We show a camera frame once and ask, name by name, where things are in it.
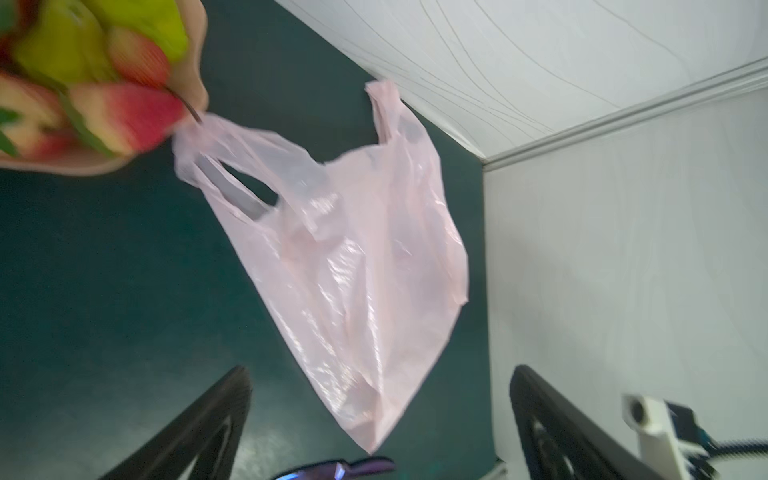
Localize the beige scalloped fruit bowl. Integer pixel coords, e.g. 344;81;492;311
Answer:
1;0;209;177

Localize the red yellow peach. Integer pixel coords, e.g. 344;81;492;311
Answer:
107;27;171;88

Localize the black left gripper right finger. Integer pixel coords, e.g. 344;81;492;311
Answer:
509;365;660;479

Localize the dark purple knife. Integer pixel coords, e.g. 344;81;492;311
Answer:
274;457;396;480

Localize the pink plastic bag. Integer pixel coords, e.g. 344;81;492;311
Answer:
172;80;469;453

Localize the red dragon fruit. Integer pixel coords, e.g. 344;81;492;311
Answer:
1;74;187;161

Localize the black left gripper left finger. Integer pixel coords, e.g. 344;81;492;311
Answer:
103;366;252;479

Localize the green pear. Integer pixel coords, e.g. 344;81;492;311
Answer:
10;1;188;87

